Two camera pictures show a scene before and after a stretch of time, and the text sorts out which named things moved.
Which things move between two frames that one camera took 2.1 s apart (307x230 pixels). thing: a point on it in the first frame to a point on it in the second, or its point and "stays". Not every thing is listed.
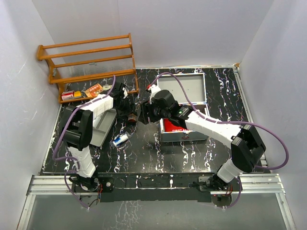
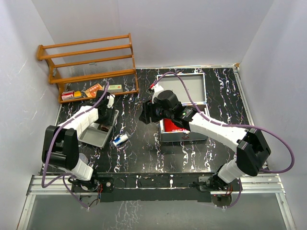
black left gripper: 130,109 to 109,120
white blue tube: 120,139 stays
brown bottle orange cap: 132,117 to 104,128
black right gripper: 147,112 stays
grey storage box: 194,84 stays
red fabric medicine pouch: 169,127 stays
